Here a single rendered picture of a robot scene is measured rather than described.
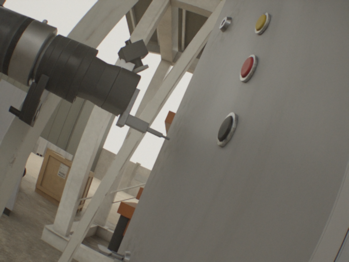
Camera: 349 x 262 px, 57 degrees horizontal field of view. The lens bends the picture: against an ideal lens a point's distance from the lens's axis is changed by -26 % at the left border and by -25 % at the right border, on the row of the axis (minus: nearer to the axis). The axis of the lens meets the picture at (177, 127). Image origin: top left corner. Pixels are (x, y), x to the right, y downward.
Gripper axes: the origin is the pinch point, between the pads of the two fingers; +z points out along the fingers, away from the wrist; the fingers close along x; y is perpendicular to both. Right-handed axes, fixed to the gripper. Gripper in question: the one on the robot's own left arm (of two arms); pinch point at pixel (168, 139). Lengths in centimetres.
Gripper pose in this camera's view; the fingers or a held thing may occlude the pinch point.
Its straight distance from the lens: 51.1
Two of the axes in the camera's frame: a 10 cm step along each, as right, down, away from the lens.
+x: -2.8, 0.6, 9.6
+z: 8.8, 4.2, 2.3
